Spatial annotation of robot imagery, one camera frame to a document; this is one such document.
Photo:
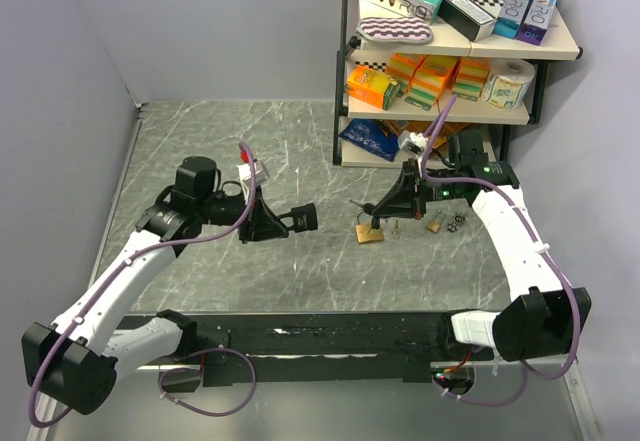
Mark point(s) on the black-headed key bunch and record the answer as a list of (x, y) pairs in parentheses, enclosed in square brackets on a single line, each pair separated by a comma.
[(364, 208)]

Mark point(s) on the right sponge pack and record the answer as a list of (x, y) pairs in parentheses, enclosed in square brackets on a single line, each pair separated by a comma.
[(470, 77)]

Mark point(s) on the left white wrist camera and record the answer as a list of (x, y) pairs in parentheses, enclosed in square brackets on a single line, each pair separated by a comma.
[(257, 175)]

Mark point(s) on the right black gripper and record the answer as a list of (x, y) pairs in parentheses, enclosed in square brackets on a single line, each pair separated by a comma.
[(399, 201)]

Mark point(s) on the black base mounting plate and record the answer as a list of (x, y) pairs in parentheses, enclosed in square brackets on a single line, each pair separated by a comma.
[(323, 346)]

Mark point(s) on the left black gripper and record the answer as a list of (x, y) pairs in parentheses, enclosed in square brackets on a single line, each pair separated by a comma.
[(261, 224)]

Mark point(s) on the black white carton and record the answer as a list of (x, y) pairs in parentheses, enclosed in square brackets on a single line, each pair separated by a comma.
[(468, 18)]

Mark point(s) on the large brass padlock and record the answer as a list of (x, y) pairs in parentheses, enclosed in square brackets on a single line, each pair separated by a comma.
[(365, 233)]

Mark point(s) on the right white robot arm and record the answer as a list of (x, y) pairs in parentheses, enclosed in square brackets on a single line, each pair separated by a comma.
[(546, 314)]

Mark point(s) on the middle sponge pack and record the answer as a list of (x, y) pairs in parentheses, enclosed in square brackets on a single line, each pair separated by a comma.
[(430, 80)]

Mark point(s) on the black padlock with keys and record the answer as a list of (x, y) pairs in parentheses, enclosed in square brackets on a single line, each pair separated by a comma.
[(300, 219)]

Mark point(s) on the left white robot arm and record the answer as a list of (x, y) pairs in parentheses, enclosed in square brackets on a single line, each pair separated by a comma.
[(76, 359)]

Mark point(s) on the aluminium frame rail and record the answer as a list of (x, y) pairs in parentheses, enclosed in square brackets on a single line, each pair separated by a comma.
[(47, 409)]

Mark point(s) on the blue toothpaste box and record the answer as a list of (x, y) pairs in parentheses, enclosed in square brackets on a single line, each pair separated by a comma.
[(511, 17)]

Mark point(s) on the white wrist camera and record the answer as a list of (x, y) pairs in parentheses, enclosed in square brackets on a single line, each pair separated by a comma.
[(412, 142), (257, 175)]

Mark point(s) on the orange snack bag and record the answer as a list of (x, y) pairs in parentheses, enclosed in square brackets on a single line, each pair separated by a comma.
[(397, 127)]

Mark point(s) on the small brass long-shackle padlock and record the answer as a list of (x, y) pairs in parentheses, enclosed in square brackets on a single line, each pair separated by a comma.
[(435, 223)]

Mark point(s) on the toilet paper roll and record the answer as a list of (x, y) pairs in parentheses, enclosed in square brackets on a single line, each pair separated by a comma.
[(507, 83)]

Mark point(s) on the orange carton box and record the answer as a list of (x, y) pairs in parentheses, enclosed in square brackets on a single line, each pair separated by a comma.
[(372, 87)]

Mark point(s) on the blue snack bag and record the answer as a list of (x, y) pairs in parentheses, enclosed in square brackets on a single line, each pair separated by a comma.
[(371, 136)]

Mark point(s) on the sponge pack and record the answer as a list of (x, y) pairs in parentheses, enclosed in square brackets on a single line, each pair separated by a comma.
[(402, 67), (430, 80), (470, 77)]

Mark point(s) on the striped sleep mask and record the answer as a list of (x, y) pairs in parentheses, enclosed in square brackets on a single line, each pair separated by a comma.
[(404, 30)]

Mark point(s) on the black frame beige shelf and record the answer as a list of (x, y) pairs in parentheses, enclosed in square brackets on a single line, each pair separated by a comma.
[(558, 45)]

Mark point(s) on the left sponge pack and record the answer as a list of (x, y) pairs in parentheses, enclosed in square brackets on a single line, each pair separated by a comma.
[(402, 67)]

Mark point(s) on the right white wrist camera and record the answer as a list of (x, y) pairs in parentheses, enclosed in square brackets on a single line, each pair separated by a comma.
[(412, 142)]

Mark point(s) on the purple toothpaste box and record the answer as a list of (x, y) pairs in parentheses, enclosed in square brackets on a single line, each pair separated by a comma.
[(536, 23)]

